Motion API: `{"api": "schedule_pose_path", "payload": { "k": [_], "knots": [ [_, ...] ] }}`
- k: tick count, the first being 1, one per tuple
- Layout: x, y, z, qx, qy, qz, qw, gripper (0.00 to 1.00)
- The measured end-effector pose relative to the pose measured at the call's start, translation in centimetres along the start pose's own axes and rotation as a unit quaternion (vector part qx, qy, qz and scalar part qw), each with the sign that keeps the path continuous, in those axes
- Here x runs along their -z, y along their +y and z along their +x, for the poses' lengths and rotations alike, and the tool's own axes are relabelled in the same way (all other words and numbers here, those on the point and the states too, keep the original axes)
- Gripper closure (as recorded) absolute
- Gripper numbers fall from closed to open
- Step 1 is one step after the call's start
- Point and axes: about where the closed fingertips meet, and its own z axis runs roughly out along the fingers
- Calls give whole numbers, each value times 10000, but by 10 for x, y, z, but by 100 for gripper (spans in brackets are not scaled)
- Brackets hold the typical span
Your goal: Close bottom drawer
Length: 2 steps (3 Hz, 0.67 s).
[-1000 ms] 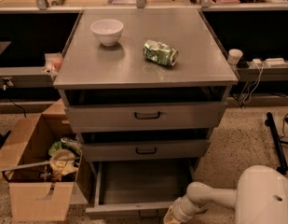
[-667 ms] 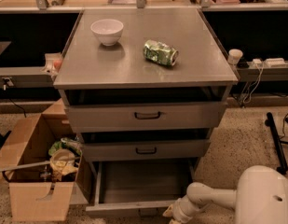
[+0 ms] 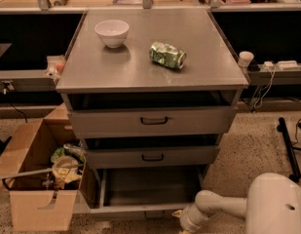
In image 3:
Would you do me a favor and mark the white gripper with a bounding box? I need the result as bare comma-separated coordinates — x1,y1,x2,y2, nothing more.
171,205,202,234

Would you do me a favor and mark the grey bottom drawer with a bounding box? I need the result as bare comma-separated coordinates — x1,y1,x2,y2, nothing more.
74,165,206,220

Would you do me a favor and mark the grey drawer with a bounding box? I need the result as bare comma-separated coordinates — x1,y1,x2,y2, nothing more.
74,165,206,220
68,106,236,138
86,145,220,169

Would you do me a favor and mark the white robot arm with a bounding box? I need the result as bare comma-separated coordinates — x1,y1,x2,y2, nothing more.
172,173,301,234

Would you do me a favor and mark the grey middle drawer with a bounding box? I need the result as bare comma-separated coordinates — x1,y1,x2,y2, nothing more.
86,145,220,169

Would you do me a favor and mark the grey top drawer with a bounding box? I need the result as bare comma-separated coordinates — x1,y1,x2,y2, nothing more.
68,106,236,138

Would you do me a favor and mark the grey metal drawer cabinet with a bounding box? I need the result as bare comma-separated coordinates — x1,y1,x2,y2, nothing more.
56,8,248,169

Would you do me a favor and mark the black stand leg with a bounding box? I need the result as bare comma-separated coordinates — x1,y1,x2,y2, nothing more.
277,117,301,182

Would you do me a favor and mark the crumpled paper cup trash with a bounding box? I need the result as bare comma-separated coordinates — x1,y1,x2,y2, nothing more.
53,156,82,183

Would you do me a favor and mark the grey rod in box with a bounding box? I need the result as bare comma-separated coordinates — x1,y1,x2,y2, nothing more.
0,168,53,180

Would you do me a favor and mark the open cardboard box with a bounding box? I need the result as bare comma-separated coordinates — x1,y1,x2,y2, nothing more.
0,105,90,234

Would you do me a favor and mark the crushed green soda can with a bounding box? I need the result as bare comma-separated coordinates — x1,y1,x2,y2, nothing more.
149,42,186,69

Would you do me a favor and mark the white round-top bottle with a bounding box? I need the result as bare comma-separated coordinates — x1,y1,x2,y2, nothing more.
238,51,254,68

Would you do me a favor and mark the white power strip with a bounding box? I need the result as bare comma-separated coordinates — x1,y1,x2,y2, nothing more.
277,60,300,70

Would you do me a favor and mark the clear packet with red item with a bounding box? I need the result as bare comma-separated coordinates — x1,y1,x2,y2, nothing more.
43,55,65,79

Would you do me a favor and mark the white ceramic bowl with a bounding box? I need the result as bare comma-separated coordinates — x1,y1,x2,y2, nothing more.
94,19,130,48

